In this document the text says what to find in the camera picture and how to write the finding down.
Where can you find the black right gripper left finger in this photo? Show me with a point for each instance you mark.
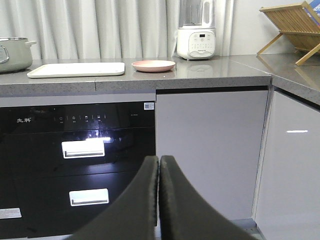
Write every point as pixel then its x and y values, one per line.
pixel 133 215

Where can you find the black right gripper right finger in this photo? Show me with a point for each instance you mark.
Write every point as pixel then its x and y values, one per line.
pixel 184 214

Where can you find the pink round plate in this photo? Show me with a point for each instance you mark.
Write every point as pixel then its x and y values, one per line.
pixel 153 66

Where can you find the cream bear serving tray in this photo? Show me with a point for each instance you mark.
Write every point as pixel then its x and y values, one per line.
pixel 90 69

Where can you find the grey cabinet door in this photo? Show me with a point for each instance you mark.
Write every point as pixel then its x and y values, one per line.
pixel 215 137

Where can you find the black drawer disinfection cabinet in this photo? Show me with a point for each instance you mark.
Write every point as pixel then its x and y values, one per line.
pixel 61 165

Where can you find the white side cabinet door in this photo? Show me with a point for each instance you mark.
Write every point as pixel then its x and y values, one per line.
pixel 288 198

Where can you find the white blender appliance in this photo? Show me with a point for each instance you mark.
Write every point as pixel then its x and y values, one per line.
pixel 196 32

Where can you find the white pleated curtain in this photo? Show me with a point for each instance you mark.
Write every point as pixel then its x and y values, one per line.
pixel 91 29

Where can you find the green electric cooking pot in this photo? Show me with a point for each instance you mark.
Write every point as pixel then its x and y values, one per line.
pixel 15 54

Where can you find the wooden dish rack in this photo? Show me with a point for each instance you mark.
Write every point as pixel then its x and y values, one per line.
pixel 299 23

